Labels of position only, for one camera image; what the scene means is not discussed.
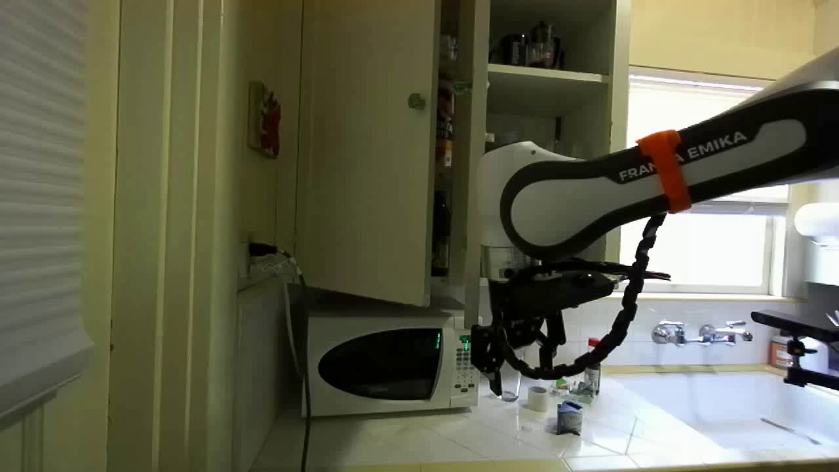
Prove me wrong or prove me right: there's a white microwave oven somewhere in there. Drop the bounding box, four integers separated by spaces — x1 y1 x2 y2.
291 290 481 420

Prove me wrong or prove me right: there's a white slatted window blind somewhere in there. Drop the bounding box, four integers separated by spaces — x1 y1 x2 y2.
0 0 93 421

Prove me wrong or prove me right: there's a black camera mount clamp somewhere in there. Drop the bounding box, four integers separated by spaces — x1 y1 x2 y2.
750 303 839 393

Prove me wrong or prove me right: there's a wide white roller blind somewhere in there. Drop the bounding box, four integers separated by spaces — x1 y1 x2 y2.
623 71 796 209

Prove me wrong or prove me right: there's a blue and white mug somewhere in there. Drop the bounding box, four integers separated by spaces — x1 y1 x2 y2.
556 399 585 437

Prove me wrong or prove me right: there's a cream cabinet door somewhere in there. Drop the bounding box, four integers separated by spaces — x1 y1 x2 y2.
295 0 441 310

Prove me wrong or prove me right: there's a cream wall cabinet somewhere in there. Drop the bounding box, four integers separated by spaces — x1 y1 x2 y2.
429 0 632 298

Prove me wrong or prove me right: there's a red wall hanging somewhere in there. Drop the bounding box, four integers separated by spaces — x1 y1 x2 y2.
245 78 283 162

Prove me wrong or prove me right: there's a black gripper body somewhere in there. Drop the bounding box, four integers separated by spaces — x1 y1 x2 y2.
498 263 618 345

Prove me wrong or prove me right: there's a chrome sink faucet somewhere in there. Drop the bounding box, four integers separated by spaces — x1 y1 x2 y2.
650 317 755 349

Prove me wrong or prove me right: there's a black plug adapter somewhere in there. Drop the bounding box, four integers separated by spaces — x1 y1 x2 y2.
245 239 283 263

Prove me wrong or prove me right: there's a black microwave power cord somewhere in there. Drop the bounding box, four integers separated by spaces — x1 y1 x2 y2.
298 408 315 472

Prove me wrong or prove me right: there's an orange forearm strap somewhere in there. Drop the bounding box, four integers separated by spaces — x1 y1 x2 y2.
633 129 694 214

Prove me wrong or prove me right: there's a clear bag with green items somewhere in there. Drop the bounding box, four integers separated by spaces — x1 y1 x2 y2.
551 376 590 400

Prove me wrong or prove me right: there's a dark sauce bottle red cap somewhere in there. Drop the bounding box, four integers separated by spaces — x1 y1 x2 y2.
581 335 605 397

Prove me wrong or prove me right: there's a dark glass pot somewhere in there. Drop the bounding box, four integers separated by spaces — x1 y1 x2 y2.
494 19 567 71

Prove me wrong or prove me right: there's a tall clear drinking glass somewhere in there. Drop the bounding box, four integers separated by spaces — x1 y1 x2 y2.
494 370 527 404

